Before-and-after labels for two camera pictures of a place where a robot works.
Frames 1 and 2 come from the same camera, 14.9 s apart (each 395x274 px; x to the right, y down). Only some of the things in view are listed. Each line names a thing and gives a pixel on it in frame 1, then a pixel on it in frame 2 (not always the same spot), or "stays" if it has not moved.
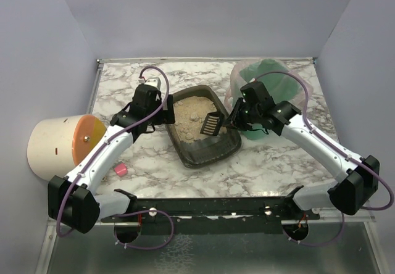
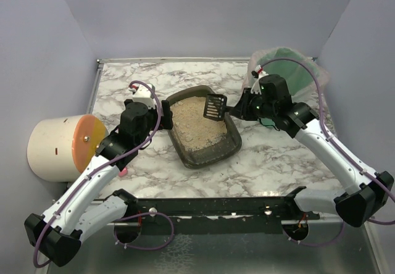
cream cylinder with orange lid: x=56 y=144 stays
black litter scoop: x=212 y=123 → x=215 y=107
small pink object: x=121 y=169 stays
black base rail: x=210 y=215 stays
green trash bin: x=279 y=82 → x=296 y=76
